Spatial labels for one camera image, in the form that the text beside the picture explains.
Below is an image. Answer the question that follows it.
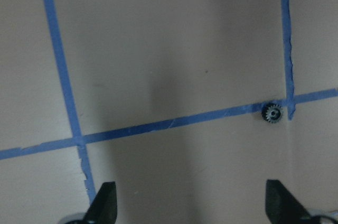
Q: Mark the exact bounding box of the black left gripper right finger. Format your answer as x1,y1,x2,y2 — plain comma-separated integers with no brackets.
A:
265,180,317,224

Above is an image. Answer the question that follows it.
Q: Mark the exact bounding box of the small black bearing gear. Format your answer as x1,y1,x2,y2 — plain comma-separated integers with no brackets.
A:
261,102,284,124

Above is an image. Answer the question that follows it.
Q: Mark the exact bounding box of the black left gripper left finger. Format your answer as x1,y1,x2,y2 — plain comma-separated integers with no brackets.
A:
82,182,118,224

